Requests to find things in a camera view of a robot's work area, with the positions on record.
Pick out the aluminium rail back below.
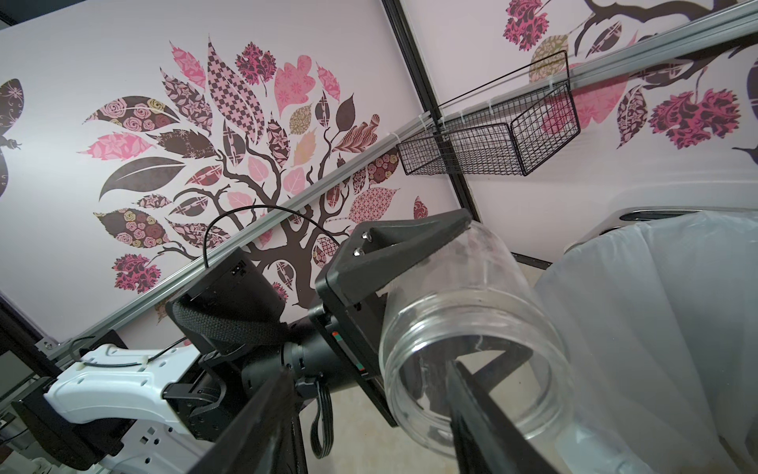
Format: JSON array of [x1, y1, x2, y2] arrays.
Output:
[[437, 0, 758, 122]]

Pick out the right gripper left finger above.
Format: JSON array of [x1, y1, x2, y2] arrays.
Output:
[[203, 369, 307, 473]]

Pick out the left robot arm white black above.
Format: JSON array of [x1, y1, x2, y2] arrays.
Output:
[[12, 209, 523, 473]]

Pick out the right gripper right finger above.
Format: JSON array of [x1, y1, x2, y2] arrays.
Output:
[[446, 361, 556, 474]]

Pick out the glass jar tan lid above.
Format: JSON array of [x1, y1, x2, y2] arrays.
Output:
[[379, 222, 574, 457]]

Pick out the black wire basket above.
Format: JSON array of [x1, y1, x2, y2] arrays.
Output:
[[398, 51, 582, 177]]

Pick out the white trash bag liner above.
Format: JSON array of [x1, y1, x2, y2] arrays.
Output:
[[535, 211, 757, 473]]

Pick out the aluminium rail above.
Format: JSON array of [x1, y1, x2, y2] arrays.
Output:
[[34, 111, 433, 363], [437, 0, 758, 122]]

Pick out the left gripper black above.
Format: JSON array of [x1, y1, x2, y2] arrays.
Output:
[[295, 209, 533, 427]]

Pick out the aluminium rail left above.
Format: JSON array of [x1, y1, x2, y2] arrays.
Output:
[[34, 111, 433, 363]]

